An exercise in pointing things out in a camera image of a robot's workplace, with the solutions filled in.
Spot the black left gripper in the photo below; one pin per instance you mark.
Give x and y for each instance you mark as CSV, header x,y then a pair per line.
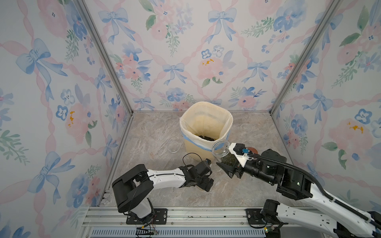
x,y
205,186

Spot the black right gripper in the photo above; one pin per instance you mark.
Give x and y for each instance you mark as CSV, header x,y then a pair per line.
x,y
230,170

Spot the glass jar light wood lid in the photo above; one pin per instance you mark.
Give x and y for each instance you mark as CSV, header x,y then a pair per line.
x,y
220,151

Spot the red jar lid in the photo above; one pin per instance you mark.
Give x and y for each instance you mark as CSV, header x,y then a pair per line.
x,y
253,149

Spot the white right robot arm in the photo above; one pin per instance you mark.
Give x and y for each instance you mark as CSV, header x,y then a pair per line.
x,y
335,217

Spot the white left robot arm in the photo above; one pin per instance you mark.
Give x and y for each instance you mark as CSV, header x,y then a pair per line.
x,y
132,189

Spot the cream ribbed trash bin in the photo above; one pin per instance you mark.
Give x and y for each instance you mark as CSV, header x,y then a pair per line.
x,y
201,147

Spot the translucent bin liner blue band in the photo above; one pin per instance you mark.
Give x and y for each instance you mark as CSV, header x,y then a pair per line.
x,y
206,121

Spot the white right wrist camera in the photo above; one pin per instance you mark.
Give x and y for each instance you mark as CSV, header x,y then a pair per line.
x,y
241,152

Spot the aluminium mounting rail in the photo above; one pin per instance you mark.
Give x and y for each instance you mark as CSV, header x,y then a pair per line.
x,y
186,222

